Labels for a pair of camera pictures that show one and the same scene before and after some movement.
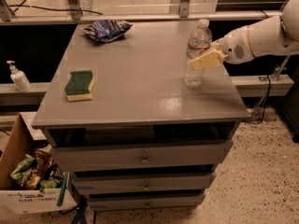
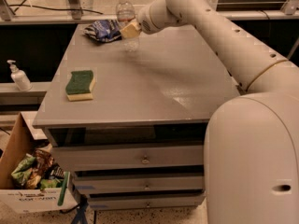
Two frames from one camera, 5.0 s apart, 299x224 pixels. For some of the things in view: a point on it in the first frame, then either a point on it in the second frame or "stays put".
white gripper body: [235, 49] to [144, 19]
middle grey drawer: [139, 182] stays put
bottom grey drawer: [132, 202] stays put
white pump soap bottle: [19, 77] stays put
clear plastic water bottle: [199, 43] to [125, 15]
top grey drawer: [137, 156] stays put
